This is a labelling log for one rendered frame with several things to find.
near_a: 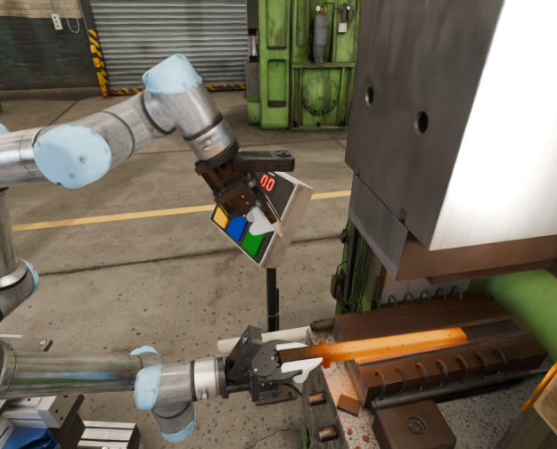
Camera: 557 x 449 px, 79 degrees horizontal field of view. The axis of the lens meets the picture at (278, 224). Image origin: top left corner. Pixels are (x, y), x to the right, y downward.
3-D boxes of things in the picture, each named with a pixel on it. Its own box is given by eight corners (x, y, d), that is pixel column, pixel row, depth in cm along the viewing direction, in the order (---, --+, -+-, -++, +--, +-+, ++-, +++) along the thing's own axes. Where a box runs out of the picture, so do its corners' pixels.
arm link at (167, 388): (144, 385, 71) (136, 359, 66) (199, 376, 73) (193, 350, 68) (139, 422, 64) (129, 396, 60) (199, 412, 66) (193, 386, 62)
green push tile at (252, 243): (253, 257, 104) (263, 235, 102) (241, 245, 109) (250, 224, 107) (258, 257, 105) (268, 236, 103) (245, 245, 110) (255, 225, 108)
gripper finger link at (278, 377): (298, 361, 70) (257, 366, 69) (299, 355, 69) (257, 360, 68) (303, 382, 66) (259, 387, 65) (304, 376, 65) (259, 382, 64)
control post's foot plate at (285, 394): (254, 408, 163) (253, 397, 158) (249, 368, 181) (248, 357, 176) (298, 399, 166) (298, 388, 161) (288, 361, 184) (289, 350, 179)
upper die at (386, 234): (395, 281, 52) (407, 230, 46) (347, 216, 68) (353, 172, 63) (619, 249, 58) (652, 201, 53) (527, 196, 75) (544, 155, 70)
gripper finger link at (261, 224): (261, 246, 69) (238, 211, 65) (286, 232, 69) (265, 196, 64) (263, 254, 66) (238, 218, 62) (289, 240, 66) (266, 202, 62)
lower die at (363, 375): (363, 409, 71) (369, 385, 66) (331, 332, 87) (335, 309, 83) (535, 373, 78) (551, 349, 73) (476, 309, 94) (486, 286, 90)
